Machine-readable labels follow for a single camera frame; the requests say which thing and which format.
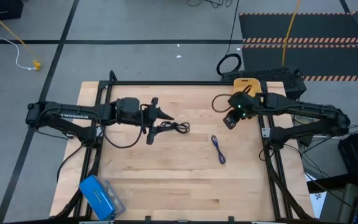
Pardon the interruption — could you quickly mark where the blue PlayStation controller box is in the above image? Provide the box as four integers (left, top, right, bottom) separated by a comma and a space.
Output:
78, 174, 127, 222

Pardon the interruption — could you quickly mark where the blue USB-C cable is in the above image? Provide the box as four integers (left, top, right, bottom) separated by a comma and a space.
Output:
211, 134, 227, 165

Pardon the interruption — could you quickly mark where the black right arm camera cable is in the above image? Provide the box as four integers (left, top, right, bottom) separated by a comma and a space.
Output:
211, 93, 233, 114

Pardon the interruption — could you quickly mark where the white printed paper sheet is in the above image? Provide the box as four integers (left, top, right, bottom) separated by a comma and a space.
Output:
305, 172, 328, 218

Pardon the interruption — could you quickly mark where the black braided USB-C cable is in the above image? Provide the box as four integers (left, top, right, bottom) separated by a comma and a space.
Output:
158, 120, 191, 134

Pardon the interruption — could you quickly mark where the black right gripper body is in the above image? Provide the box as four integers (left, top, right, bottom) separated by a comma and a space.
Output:
223, 92, 259, 130

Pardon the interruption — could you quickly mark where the white floor cable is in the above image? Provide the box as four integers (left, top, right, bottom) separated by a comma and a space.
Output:
0, 0, 35, 71

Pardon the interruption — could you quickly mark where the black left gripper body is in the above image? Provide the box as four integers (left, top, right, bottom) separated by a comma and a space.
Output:
140, 97, 160, 146

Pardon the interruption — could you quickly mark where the yellow cord with plug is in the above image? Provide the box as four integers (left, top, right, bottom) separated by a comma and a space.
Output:
0, 2, 42, 71

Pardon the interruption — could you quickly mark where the black mat with hazard stripes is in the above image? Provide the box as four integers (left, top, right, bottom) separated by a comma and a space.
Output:
239, 11, 358, 82

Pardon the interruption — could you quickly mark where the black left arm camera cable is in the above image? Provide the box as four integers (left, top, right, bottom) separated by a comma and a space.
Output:
103, 105, 145, 149

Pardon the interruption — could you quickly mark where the black floor box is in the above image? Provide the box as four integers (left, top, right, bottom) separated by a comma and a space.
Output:
0, 0, 24, 23

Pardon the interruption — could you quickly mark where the yellow hanging cord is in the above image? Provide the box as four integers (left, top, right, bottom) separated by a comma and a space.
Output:
281, 0, 301, 67

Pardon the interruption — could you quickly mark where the black aluminium table frame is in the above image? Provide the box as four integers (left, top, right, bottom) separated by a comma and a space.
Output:
50, 70, 315, 224

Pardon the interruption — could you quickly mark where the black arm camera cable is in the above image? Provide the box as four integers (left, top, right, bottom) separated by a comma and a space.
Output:
211, 93, 233, 114
103, 105, 145, 149

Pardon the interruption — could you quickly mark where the black floor cable with loop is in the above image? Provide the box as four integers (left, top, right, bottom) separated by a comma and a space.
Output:
216, 0, 242, 77

